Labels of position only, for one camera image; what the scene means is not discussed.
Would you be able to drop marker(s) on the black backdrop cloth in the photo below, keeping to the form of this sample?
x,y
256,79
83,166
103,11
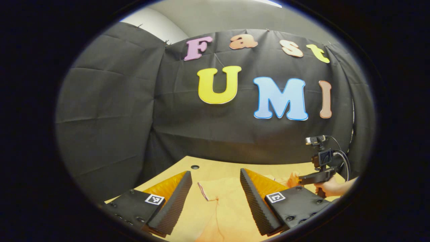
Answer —
x,y
201,134

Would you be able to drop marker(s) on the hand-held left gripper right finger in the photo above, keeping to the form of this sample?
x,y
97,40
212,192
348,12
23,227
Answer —
x,y
257,208

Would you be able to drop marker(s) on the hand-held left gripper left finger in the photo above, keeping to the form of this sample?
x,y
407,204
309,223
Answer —
x,y
174,208

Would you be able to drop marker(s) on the long ceiling light panel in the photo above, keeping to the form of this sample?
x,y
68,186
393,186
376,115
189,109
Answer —
x,y
272,2

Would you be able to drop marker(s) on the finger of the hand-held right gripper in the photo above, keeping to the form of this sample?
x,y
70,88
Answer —
x,y
315,178

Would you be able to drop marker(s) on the orange T-shirt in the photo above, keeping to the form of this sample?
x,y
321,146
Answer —
x,y
228,201

